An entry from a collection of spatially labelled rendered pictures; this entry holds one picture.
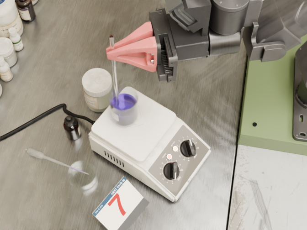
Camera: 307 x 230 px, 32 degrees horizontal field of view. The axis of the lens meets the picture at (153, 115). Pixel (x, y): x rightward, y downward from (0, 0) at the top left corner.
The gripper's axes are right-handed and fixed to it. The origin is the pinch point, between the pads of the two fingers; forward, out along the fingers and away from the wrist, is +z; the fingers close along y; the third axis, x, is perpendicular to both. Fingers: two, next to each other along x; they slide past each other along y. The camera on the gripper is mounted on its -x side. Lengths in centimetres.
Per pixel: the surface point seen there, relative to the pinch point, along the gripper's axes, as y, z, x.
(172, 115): 1.5, -9.8, 19.9
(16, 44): -25.2, 18.8, 26.3
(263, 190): 15.9, -24.9, 28.7
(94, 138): 2.5, 5.0, 22.2
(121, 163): 7.3, 0.9, 24.8
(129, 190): 12.4, 0.1, 26.4
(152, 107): -0.9, -6.5, 19.9
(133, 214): 16.3, 0.2, 28.4
